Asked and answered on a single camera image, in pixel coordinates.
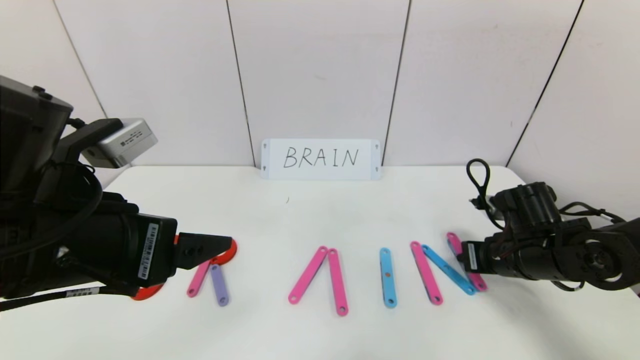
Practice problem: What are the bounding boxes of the pink bar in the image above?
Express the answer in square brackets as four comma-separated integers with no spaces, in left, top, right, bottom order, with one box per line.
[288,245,329,305]
[410,241,444,306]
[187,259,213,298]
[446,232,488,292]
[328,248,350,317]

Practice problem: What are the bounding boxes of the large red arc piece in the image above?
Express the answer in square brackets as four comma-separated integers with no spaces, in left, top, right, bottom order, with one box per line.
[131,282,166,301]

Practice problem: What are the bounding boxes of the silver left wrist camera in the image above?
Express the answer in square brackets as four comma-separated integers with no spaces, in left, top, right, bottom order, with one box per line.
[82,118,159,169]

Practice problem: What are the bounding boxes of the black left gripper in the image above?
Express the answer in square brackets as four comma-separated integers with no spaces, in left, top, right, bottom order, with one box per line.
[71,208,233,289]

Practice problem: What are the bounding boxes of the small red arc piece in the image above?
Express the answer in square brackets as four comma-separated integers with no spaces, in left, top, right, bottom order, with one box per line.
[212,239,239,265]

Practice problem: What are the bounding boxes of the looped black cable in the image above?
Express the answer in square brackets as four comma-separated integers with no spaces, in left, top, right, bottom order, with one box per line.
[466,159,507,232]

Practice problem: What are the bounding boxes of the short purple bar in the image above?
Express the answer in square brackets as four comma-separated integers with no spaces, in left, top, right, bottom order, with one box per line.
[210,264,231,307]

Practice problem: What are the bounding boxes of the short blue bar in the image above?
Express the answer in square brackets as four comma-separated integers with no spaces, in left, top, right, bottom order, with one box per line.
[421,244,477,296]

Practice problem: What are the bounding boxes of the blue bar with three holes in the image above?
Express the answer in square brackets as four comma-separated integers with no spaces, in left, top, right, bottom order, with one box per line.
[379,247,398,308]

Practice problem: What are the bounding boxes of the white BRAIN sign card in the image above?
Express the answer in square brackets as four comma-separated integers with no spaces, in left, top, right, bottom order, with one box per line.
[261,138,382,181]

